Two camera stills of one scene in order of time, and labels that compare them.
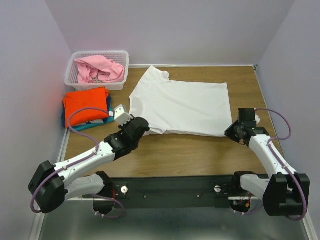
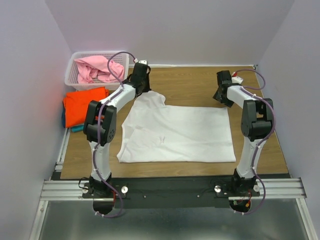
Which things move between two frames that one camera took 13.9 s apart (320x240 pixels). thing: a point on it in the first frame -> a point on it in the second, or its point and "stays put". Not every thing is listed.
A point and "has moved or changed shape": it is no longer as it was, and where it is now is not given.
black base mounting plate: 175,191 stays put
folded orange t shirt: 97,98 stays put
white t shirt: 181,108 has moved or changed shape
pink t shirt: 105,70 stays put
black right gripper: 229,132 -> 228,103
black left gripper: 123,127 -> 147,88
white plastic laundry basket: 108,69 stays put
